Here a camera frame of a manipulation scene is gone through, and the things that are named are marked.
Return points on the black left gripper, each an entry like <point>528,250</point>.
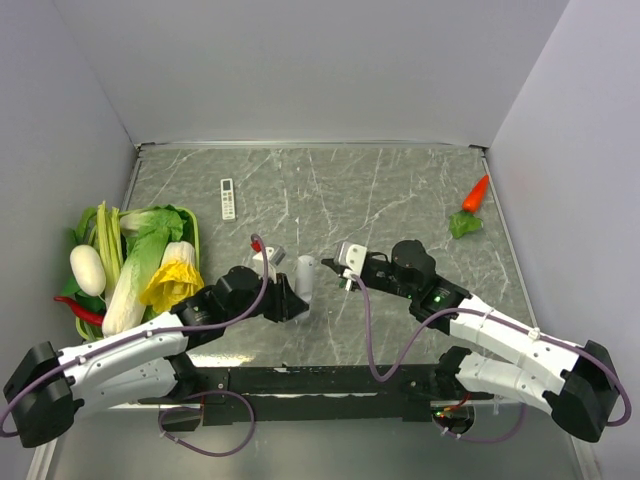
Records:
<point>286,303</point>

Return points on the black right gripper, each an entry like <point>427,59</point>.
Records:
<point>337,268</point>

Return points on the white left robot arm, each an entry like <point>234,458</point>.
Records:
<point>50,389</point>

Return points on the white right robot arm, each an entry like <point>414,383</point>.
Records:
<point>576,385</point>

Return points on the small white remote control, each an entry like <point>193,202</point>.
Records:
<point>227,198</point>

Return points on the yellow green napa cabbage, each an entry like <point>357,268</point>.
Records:
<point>176,279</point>

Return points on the orange toy carrot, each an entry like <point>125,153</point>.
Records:
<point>475,198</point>

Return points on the large green napa cabbage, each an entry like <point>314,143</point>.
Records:
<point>147,233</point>

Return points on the pale green celery stalks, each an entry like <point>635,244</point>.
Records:
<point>109,243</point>

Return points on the white eggplant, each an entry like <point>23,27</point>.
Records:
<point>88,270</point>

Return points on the red chili pepper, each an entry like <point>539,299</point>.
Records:
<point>80,312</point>

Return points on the green plastic basket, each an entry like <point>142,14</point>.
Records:
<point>85,234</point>

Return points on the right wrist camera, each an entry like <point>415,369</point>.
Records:
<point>350,259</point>

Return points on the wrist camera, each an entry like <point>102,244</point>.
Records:
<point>275,255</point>
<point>350,259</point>

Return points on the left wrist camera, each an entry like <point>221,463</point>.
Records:
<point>275,255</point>

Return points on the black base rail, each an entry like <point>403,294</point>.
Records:
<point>308,393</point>

